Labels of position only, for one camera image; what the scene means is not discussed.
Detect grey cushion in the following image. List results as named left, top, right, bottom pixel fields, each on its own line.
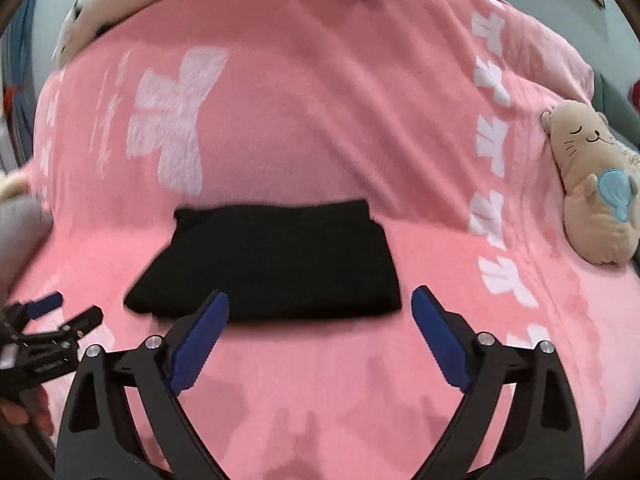
left=0, top=200, right=55, bottom=306

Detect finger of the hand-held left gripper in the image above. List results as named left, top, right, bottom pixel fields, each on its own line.
left=20, top=292, right=64, bottom=321
left=61, top=306, right=104, bottom=345

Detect person's left hand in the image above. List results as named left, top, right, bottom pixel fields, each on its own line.
left=0, top=387, right=54, bottom=437

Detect pink printed blanket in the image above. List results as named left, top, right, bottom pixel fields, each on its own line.
left=7, top=0, right=640, bottom=480

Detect black pants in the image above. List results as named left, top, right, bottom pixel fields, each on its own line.
left=123, top=200, right=403, bottom=323

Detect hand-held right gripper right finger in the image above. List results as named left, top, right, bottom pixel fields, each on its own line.
left=410, top=285, right=586, bottom=480

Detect beige cat plush toy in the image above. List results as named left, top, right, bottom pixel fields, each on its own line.
left=540, top=100, right=640, bottom=266

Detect blue curtain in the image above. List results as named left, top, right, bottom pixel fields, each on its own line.
left=0, top=0, right=46, bottom=171

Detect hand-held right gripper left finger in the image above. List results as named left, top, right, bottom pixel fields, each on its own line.
left=55, top=289, right=231, bottom=480

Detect green pillow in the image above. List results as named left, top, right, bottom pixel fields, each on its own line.
left=592, top=72, right=640, bottom=151

